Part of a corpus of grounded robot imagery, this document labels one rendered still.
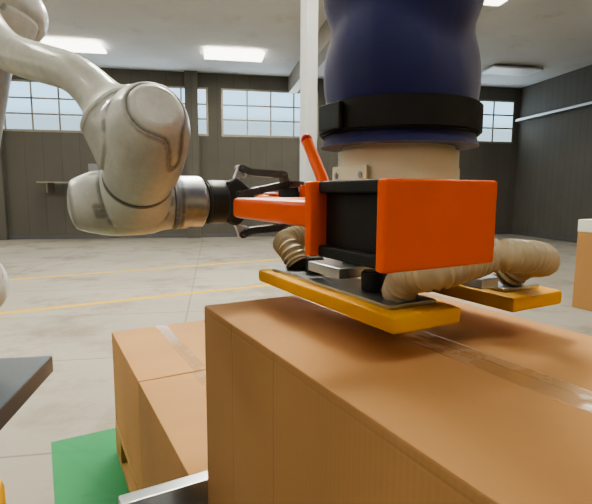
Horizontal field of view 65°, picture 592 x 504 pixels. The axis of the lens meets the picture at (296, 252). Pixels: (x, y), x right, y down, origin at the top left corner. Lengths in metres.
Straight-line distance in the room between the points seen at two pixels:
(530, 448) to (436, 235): 0.20
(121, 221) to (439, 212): 0.56
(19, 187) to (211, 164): 4.44
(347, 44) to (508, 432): 0.47
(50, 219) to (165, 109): 11.94
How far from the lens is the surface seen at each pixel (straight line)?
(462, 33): 0.67
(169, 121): 0.61
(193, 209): 0.79
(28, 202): 12.66
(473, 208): 0.29
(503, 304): 0.64
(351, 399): 0.45
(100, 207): 0.75
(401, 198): 0.25
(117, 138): 0.62
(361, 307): 0.54
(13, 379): 1.15
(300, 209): 0.38
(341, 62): 0.65
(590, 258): 2.42
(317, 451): 0.51
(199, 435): 1.25
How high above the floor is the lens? 1.14
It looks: 7 degrees down
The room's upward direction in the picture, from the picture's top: straight up
